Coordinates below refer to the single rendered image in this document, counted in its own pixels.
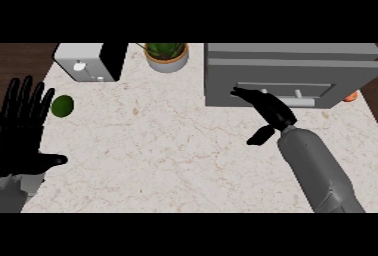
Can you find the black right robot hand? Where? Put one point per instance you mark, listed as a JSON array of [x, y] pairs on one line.
[[270, 108]]

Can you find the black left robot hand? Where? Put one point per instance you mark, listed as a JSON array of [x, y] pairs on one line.
[[19, 133]]

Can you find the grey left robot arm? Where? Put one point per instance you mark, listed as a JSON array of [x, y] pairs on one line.
[[13, 191]]

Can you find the potted green plant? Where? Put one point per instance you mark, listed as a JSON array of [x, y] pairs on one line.
[[165, 56]]

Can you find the grey drawer front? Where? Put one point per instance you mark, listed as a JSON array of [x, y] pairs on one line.
[[281, 83]]

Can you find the orange fruit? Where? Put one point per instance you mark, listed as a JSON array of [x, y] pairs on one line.
[[351, 97]]

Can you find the white and black appliance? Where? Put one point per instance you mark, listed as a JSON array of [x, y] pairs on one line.
[[90, 61]]

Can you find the grey drawer cabinet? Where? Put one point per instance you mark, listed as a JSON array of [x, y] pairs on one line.
[[289, 51]]

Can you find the green avocado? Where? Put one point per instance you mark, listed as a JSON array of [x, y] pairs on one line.
[[62, 106]]

